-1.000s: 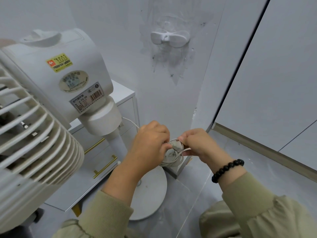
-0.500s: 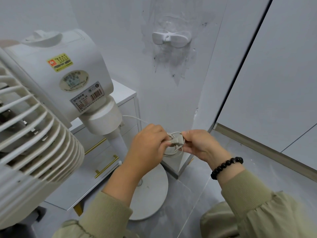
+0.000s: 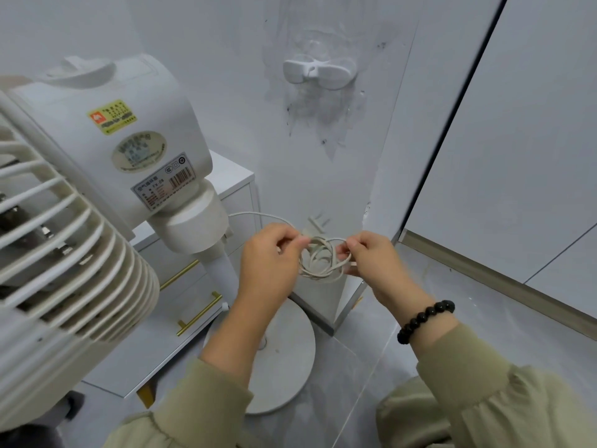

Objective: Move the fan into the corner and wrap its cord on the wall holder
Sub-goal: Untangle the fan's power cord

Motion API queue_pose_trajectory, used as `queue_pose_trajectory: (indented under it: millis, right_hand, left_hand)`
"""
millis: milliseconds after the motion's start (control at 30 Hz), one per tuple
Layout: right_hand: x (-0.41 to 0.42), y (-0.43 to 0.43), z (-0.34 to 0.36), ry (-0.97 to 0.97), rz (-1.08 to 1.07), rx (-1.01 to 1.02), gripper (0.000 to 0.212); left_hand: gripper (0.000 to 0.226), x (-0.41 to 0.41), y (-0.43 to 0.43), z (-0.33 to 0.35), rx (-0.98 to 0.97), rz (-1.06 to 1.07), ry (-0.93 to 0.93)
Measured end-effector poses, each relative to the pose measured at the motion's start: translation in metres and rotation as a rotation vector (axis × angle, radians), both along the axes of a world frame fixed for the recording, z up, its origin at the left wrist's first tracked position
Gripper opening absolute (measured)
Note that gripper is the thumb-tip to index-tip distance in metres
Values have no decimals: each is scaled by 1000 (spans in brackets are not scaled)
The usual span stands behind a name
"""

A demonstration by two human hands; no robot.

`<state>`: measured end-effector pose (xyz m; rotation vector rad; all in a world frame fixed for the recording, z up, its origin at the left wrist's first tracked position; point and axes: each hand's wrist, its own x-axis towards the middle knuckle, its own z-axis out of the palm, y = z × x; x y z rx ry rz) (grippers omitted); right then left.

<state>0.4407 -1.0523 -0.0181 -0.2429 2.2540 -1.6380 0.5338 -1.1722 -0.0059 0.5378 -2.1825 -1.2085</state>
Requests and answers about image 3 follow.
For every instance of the person's left hand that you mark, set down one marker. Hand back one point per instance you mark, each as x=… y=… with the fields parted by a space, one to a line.
x=266 y=270

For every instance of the person's right hand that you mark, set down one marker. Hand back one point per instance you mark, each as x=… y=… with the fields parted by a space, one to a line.
x=382 y=270

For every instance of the white nightstand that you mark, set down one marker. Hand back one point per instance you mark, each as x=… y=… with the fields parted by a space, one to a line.
x=228 y=174

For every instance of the white fan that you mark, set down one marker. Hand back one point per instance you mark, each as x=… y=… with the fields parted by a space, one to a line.
x=154 y=111

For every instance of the person's left forearm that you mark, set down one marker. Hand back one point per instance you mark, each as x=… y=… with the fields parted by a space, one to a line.
x=210 y=396

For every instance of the person's right forearm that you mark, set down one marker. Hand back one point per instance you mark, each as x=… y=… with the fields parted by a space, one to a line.
x=489 y=391

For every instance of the person's right leg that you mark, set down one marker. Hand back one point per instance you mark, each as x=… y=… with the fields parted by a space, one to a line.
x=406 y=415

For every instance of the white wardrobe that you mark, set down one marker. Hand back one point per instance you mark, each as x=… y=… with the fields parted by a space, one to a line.
x=513 y=158

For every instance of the white wall hook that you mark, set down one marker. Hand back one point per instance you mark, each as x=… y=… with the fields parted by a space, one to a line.
x=333 y=74

